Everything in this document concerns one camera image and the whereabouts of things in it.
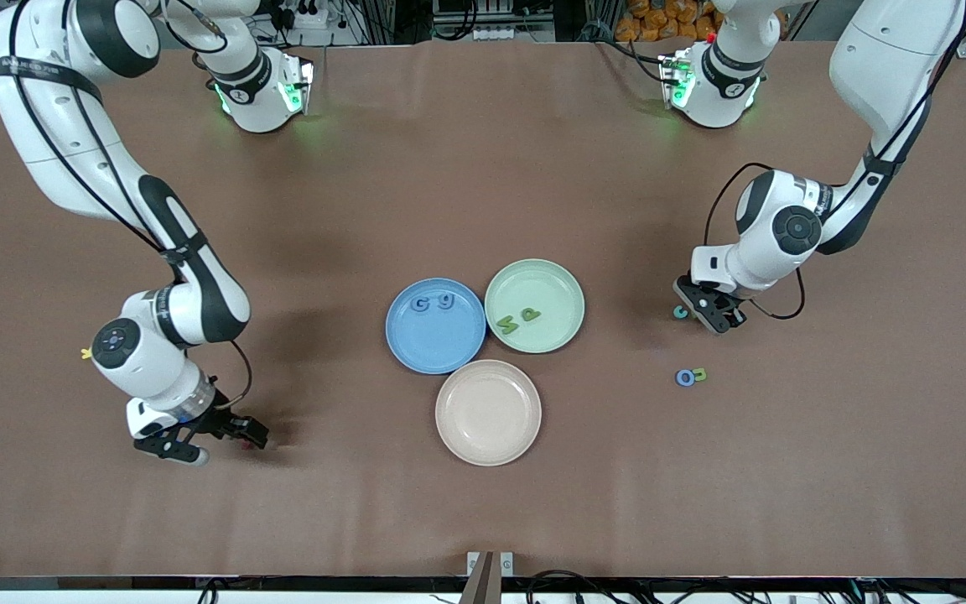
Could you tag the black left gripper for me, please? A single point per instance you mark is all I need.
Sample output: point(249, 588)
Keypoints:
point(733, 320)

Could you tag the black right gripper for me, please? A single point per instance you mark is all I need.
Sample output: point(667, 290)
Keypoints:
point(221, 421)

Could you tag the blue letter G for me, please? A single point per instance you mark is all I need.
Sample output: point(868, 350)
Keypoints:
point(416, 304)

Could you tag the green letter P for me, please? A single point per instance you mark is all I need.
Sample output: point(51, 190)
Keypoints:
point(526, 315)

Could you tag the green letter N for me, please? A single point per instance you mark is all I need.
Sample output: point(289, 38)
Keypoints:
point(508, 324)

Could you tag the blue number nine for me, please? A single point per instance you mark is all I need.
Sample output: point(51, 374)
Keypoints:
point(453, 302)

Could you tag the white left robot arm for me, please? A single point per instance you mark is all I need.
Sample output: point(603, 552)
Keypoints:
point(894, 75)

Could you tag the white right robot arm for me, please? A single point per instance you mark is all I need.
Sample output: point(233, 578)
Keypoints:
point(55, 109)

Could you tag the blue letter O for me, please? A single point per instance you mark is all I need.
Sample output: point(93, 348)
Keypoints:
point(678, 378)

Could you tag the green plate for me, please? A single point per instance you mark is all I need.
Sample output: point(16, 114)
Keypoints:
point(550, 294)

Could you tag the blue plate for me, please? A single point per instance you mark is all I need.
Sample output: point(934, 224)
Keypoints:
point(435, 348)

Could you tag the beige plate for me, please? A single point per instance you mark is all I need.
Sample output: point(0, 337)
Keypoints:
point(488, 413)

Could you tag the bag of oranges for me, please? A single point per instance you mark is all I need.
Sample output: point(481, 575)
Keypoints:
point(659, 21)

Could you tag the white power strip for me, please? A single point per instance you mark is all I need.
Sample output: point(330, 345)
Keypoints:
point(311, 17)
point(500, 33)

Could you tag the black background equipment box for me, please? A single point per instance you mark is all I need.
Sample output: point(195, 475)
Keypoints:
point(491, 8)

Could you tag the grey brown upright post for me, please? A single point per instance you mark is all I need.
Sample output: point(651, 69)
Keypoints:
point(483, 583)

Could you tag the grey metal table bracket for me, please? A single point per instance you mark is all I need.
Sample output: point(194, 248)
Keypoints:
point(506, 564)

